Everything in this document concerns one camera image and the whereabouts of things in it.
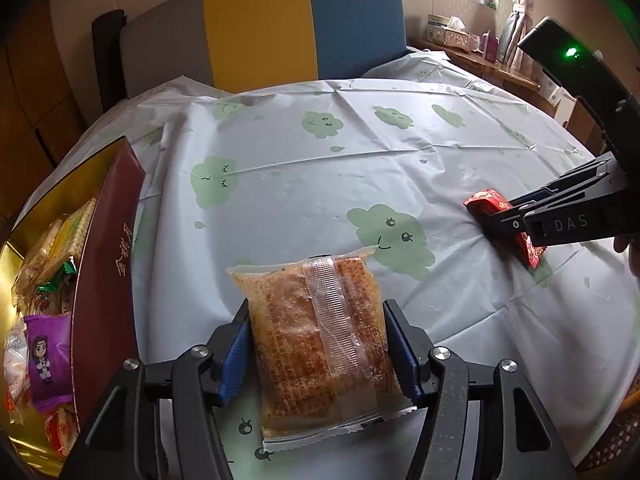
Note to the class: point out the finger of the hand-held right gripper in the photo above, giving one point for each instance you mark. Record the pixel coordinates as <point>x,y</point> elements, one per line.
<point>575,222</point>
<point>575,180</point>

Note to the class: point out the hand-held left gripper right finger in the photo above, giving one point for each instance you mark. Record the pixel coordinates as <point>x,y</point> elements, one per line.
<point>404,357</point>

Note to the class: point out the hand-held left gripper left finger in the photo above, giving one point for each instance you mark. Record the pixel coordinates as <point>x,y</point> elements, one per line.
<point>232,362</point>

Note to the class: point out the clear packet brown crispy cake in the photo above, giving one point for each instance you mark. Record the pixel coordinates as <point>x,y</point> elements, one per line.
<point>300,350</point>

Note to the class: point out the red snack packet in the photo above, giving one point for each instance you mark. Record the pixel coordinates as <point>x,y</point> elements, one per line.
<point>482,202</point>

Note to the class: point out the gold box with maroon sides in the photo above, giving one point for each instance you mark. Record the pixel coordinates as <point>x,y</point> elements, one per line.
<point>107,260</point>

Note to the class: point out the purple snack packet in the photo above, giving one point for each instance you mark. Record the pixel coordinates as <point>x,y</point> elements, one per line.
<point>47,360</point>

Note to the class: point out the soda cracker packet green edges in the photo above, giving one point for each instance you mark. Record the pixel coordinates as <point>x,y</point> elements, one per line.
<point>75,232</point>

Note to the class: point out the person's right hand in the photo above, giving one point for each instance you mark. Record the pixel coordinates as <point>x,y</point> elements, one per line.
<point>631,255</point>

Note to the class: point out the small purple box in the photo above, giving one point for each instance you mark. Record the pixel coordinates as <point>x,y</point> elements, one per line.
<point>491,47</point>

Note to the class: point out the patterned tissue box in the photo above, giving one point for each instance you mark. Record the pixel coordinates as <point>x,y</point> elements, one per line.
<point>452,35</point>

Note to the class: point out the white tablecloth green cloud print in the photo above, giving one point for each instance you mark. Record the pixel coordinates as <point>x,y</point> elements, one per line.
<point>310,175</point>

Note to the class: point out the wicker chair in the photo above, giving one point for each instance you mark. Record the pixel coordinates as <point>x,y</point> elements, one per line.
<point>617,440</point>

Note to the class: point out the grey yellow blue chair back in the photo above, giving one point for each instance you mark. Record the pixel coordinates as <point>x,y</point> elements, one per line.
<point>260,30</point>

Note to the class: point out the black chair post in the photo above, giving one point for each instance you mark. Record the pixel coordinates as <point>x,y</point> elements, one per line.
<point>107,55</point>

